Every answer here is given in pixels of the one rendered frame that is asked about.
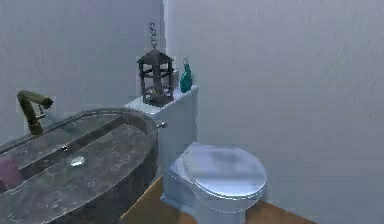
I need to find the grey stone sink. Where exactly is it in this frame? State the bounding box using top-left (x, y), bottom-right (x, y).
top-left (0, 107), bottom-right (160, 224)

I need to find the teal spray bottle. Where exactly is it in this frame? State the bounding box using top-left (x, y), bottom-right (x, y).
top-left (179, 56), bottom-right (193, 94)

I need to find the dark metal lantern with chain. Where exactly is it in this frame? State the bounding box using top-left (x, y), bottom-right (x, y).
top-left (136, 21), bottom-right (176, 108)

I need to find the brass faucet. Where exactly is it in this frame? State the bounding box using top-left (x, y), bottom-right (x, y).
top-left (16, 89), bottom-right (54, 136)

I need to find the dark pink soap bar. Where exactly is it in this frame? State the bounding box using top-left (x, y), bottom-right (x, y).
top-left (0, 158), bottom-right (22, 190)

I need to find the grey roll behind lantern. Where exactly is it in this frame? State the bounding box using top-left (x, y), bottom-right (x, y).
top-left (172, 68), bottom-right (181, 90)

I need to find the white toilet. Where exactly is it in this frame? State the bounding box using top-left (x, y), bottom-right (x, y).
top-left (123, 84), bottom-right (268, 224)

